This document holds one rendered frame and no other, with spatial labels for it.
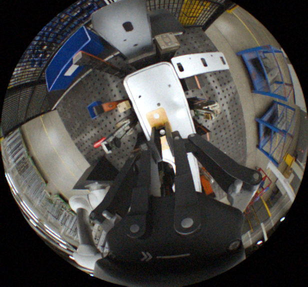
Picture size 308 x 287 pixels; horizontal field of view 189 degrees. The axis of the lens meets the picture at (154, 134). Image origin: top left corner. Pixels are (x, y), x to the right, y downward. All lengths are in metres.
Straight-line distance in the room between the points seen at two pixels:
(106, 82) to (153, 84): 0.47
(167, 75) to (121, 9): 0.34
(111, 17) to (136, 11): 0.05
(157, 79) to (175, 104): 0.13
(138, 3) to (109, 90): 0.70
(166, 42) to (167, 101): 0.25
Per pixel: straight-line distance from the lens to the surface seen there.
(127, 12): 0.25
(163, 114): 0.20
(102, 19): 0.24
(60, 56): 0.64
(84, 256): 0.61
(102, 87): 0.86
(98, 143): 0.40
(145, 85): 0.45
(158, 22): 0.55
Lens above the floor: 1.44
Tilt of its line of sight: 68 degrees down
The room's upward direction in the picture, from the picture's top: 175 degrees counter-clockwise
